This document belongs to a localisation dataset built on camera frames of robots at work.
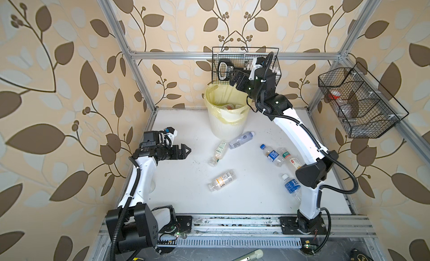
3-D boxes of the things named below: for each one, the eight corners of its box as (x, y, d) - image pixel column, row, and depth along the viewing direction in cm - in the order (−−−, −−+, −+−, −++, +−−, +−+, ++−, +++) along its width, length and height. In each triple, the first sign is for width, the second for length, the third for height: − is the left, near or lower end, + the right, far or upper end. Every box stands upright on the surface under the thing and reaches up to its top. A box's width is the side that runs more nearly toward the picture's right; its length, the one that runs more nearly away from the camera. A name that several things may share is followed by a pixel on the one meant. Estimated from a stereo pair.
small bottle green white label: (208, 165, 95) (207, 160, 91) (221, 145, 104) (221, 139, 100) (217, 169, 94) (216, 164, 89) (229, 148, 103) (229, 143, 98)
